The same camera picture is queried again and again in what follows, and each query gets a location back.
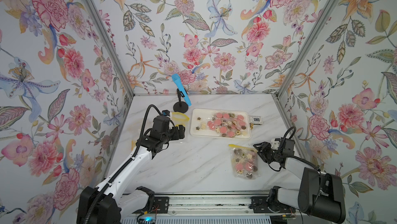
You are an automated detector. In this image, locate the ziploc bag of cookies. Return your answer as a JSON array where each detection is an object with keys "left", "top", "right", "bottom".
[
  {"left": 171, "top": 112, "right": 190, "bottom": 126},
  {"left": 228, "top": 144, "right": 258, "bottom": 180}
]

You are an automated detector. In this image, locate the ziploc bag yellow duck print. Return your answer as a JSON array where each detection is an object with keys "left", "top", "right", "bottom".
[{"left": 131, "top": 140, "right": 137, "bottom": 152}]

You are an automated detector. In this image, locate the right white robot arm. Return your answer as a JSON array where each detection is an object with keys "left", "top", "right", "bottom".
[{"left": 253, "top": 138, "right": 346, "bottom": 224}]

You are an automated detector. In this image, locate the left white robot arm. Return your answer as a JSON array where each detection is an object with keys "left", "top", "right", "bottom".
[{"left": 77, "top": 115, "right": 186, "bottom": 224}]

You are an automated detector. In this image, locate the pile of poured cookies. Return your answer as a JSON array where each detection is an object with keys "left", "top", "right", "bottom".
[{"left": 195, "top": 111, "right": 249, "bottom": 138}]

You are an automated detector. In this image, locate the small QR code box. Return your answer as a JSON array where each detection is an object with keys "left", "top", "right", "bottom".
[{"left": 249, "top": 115, "right": 263, "bottom": 125}]

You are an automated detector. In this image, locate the black microphone stand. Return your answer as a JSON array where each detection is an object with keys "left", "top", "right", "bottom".
[{"left": 173, "top": 89, "right": 189, "bottom": 113}]

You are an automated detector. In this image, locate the white rectangular tray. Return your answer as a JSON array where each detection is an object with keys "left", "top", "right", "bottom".
[{"left": 190, "top": 108, "right": 252, "bottom": 140}]

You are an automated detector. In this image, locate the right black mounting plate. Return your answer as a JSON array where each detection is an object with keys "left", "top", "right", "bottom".
[{"left": 249, "top": 196, "right": 296, "bottom": 214}]

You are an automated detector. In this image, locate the black mounting plate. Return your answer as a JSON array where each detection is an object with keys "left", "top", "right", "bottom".
[
  {"left": 134, "top": 197, "right": 170, "bottom": 214},
  {"left": 249, "top": 196, "right": 296, "bottom": 214}
]

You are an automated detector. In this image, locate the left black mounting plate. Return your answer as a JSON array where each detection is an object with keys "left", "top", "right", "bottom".
[{"left": 134, "top": 197, "right": 170, "bottom": 214}]

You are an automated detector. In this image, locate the blue microphone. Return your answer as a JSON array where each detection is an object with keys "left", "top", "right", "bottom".
[{"left": 171, "top": 73, "right": 192, "bottom": 107}]

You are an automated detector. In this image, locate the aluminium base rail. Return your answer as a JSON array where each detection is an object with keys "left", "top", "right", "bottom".
[{"left": 77, "top": 192, "right": 340, "bottom": 217}]

